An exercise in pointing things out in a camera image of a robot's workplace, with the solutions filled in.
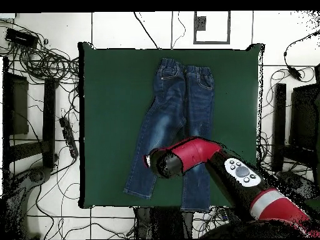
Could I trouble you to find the tangled floor cables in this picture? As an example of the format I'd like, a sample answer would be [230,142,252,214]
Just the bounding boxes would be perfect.
[193,206,241,239]

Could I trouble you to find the black cable with adapter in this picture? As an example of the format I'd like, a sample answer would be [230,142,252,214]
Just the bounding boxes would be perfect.
[283,31,320,81]

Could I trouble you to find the small dark square box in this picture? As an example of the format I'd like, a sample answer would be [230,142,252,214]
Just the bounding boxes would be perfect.
[196,16,208,31]

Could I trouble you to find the blue denim jeans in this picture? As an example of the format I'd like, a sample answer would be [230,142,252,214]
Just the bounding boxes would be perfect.
[122,57,216,213]

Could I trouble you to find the grey stand base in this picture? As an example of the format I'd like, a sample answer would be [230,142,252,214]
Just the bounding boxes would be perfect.
[276,171,319,198]
[4,166,54,239]

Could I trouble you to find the dark green tablecloth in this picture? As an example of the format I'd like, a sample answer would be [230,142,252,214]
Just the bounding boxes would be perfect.
[77,42,266,209]

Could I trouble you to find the black metal stand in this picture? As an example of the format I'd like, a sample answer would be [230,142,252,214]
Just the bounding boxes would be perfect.
[272,83,320,173]
[2,56,59,173]

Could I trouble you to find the grey square frame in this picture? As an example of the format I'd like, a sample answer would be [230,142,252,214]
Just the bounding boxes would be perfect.
[192,11,231,45]

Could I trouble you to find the black electronics box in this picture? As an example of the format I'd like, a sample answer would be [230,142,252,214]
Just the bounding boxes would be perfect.
[5,27,39,49]

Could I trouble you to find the tangled black cables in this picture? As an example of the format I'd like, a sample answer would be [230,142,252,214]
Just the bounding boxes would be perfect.
[0,18,81,87]

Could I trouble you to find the black power strip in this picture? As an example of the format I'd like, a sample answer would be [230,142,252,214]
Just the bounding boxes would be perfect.
[59,116,79,159]

